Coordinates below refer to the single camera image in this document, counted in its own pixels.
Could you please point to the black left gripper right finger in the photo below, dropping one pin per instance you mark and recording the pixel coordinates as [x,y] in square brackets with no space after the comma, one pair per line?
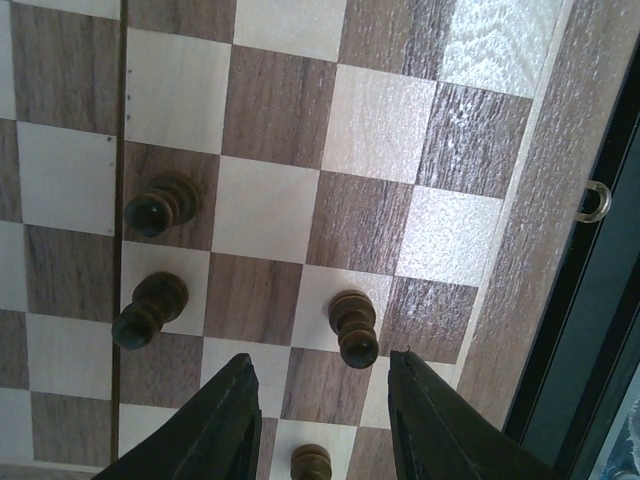
[436,434]

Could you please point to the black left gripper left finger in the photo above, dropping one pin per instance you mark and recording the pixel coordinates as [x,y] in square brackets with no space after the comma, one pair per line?
[215,435]

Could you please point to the brass board latch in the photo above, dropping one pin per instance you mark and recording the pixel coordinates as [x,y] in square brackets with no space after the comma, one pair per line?
[598,200]

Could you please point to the dark pawn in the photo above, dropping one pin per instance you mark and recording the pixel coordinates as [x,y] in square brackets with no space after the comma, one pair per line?
[352,317]
[310,462]
[158,299]
[169,199]

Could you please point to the wooden chessboard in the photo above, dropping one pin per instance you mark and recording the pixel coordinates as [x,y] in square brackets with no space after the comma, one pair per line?
[430,154]

